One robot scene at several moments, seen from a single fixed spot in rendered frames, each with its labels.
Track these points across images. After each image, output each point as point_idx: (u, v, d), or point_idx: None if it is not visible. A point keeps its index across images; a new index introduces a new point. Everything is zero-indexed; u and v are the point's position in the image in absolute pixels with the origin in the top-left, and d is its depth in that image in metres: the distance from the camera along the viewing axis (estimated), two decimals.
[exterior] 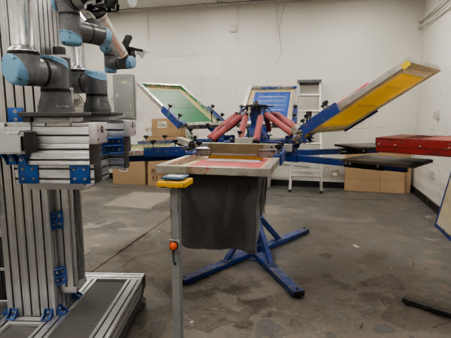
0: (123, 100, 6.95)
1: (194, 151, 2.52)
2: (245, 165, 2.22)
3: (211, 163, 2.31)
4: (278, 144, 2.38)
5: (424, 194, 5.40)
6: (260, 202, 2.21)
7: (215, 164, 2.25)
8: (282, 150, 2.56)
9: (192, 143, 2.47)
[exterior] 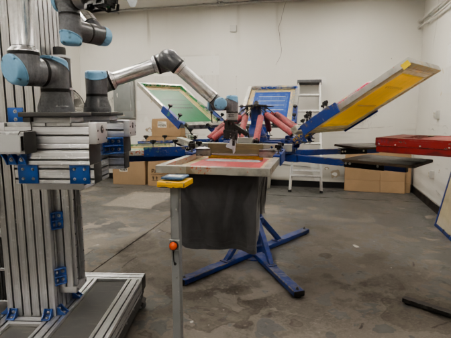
0: (123, 100, 6.95)
1: (194, 151, 2.52)
2: (245, 165, 2.22)
3: (211, 163, 2.31)
4: (278, 144, 2.38)
5: (424, 194, 5.40)
6: (260, 202, 2.21)
7: (215, 164, 2.25)
8: (282, 150, 2.56)
9: (192, 143, 2.47)
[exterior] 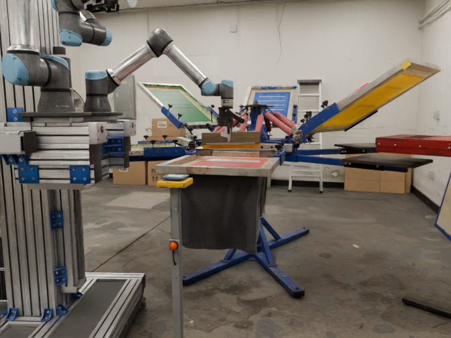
0: (123, 100, 6.95)
1: (194, 151, 2.52)
2: (245, 165, 2.22)
3: (211, 163, 2.31)
4: (278, 144, 2.38)
5: (424, 194, 5.40)
6: (260, 202, 2.21)
7: (215, 164, 2.25)
8: (282, 150, 2.56)
9: (192, 143, 2.47)
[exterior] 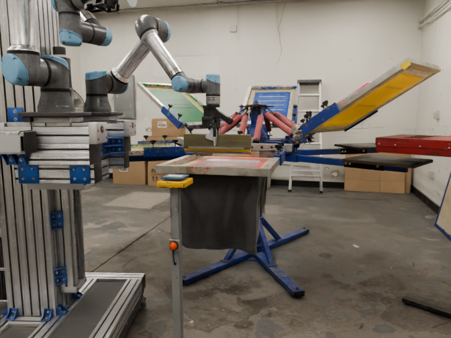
0: (123, 100, 6.95)
1: None
2: None
3: None
4: (278, 144, 2.38)
5: (424, 194, 5.40)
6: (260, 202, 2.21)
7: None
8: (282, 150, 2.56)
9: None
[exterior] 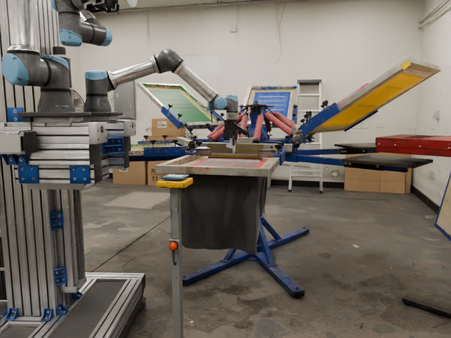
0: (123, 100, 6.95)
1: (194, 151, 2.52)
2: None
3: None
4: (278, 144, 2.38)
5: (424, 194, 5.40)
6: (260, 202, 2.21)
7: None
8: (282, 150, 2.56)
9: (192, 143, 2.47)
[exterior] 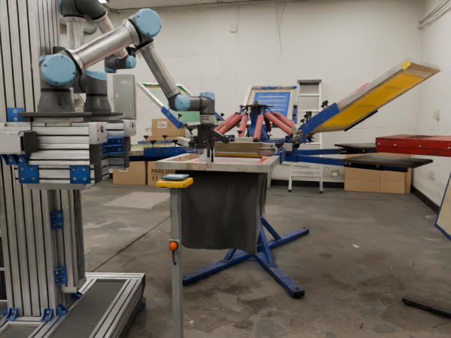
0: (123, 100, 6.95)
1: (194, 150, 2.51)
2: None
3: None
4: (278, 143, 2.38)
5: (424, 194, 5.40)
6: (260, 202, 2.21)
7: None
8: (282, 149, 2.56)
9: (192, 142, 2.47)
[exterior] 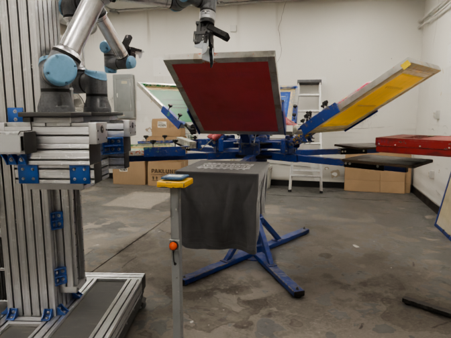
0: (123, 100, 6.95)
1: None
2: None
3: None
4: None
5: (424, 194, 5.40)
6: (260, 202, 2.21)
7: None
8: None
9: None
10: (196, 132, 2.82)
